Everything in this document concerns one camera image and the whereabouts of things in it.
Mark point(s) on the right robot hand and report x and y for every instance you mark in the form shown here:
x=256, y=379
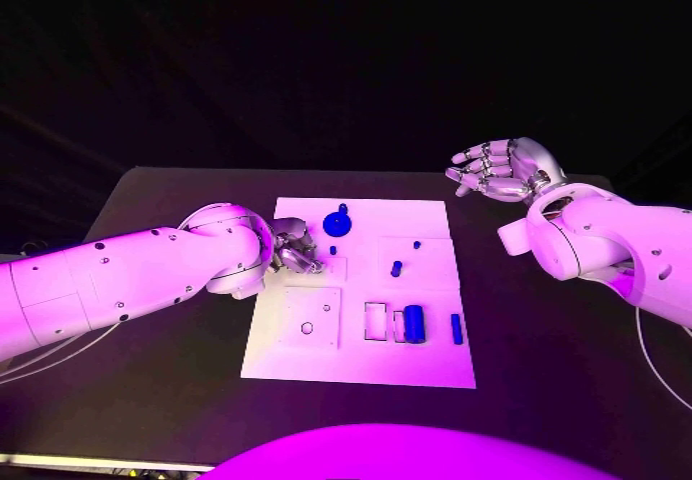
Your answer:
x=507, y=172

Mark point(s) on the large blue cylinder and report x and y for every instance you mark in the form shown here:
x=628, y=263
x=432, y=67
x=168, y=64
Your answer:
x=413, y=323

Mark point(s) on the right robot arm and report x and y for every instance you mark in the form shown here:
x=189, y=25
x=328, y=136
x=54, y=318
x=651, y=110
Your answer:
x=605, y=240

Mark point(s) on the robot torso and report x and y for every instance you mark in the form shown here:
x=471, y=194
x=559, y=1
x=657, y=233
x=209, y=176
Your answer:
x=411, y=452

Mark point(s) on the short blue cylinder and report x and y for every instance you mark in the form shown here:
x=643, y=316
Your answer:
x=396, y=269

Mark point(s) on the blue gear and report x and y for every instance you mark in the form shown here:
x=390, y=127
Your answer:
x=337, y=223

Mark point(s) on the white task board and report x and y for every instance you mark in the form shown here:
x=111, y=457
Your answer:
x=356, y=337

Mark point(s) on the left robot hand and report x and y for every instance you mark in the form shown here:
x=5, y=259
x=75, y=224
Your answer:
x=294, y=245

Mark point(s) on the long thin blue cylinder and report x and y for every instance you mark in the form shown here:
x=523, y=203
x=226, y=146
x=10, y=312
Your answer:
x=457, y=329

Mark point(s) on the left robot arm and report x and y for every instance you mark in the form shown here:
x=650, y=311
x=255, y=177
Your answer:
x=134, y=270

